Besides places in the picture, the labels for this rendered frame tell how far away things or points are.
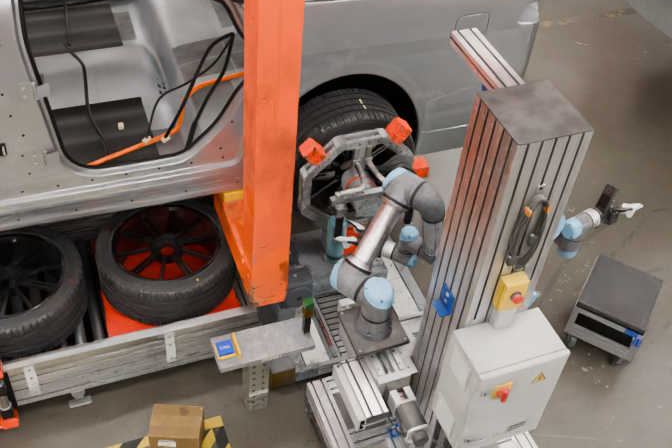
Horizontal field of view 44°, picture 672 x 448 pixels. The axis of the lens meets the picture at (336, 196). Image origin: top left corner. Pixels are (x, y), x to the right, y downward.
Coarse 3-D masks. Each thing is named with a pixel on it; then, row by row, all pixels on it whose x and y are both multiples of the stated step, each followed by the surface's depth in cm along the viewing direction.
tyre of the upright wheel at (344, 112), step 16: (320, 96) 380; (336, 96) 379; (352, 96) 379; (368, 96) 383; (304, 112) 377; (320, 112) 373; (336, 112) 370; (352, 112) 370; (368, 112) 372; (384, 112) 379; (304, 128) 372; (320, 128) 367; (336, 128) 367; (352, 128) 370; (368, 128) 374; (384, 128) 377; (320, 144) 370; (304, 160) 373
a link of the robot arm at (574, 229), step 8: (576, 216) 322; (584, 216) 322; (568, 224) 319; (576, 224) 319; (584, 224) 320; (592, 224) 323; (568, 232) 320; (576, 232) 318; (584, 232) 322; (576, 240) 324
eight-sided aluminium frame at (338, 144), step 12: (360, 132) 370; (372, 132) 371; (384, 132) 371; (336, 144) 364; (348, 144) 364; (360, 144) 367; (372, 144) 370; (384, 144) 372; (396, 144) 375; (336, 156) 367; (408, 156) 383; (312, 168) 368; (300, 180) 375; (300, 192) 380; (300, 204) 384; (312, 216) 388; (324, 216) 397; (348, 216) 403; (360, 216) 403; (372, 216) 403
